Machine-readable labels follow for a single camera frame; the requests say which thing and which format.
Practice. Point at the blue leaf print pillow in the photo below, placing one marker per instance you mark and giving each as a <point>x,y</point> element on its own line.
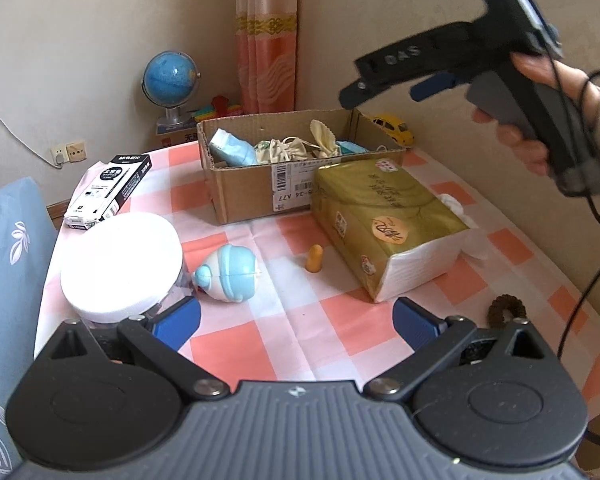
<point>10,270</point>

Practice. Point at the pink white checked tablecloth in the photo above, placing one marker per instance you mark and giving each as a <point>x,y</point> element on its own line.
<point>290,330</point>

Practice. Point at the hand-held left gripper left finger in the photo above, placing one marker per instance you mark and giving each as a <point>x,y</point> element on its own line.
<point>180,317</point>

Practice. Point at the white crumpled tissue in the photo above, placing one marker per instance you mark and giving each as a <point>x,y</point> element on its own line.
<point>452,202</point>

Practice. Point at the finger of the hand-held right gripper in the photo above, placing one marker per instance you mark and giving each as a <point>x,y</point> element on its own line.
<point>405,62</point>
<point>432,87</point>

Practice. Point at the white wall outlet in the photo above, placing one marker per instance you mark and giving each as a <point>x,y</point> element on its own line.
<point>58,156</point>
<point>76,152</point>

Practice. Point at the pink orange curtain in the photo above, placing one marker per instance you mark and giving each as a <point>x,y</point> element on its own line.
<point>265,35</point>

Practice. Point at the blue face mask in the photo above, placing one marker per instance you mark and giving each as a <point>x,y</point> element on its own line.
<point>355,147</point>
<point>232,147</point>

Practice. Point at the brown hair scrunchie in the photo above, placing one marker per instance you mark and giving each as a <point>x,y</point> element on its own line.
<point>495,311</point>

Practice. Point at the clear jar white lid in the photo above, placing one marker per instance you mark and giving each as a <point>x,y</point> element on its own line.
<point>120,265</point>

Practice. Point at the colourful plastic toy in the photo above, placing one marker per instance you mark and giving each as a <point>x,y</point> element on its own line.
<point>220,106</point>

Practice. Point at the yellow toy car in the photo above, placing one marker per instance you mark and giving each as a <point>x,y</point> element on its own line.
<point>392,127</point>

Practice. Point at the black white pen box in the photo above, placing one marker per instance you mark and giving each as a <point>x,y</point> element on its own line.
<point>105,190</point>

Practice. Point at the pale yellow cloth pouch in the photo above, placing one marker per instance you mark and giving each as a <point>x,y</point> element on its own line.
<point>325,135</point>

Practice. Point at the person's right hand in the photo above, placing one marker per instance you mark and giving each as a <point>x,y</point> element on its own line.
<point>555,72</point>

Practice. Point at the blue desk globe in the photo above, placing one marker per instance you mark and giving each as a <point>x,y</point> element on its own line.
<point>170,77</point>

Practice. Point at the gold tissue pack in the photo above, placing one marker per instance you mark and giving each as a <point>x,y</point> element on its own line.
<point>380,220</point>

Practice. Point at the small orange rubber cap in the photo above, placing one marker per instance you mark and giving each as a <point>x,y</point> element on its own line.
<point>314,260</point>

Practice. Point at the small red print carton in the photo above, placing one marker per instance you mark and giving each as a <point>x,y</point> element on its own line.
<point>175,136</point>

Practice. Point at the light blue conch toy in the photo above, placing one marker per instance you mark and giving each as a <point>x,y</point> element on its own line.
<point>227,275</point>

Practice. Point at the cardboard box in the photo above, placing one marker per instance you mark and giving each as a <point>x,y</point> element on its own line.
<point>240,195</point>

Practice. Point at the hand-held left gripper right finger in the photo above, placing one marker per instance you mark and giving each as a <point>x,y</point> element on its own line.
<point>412,322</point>

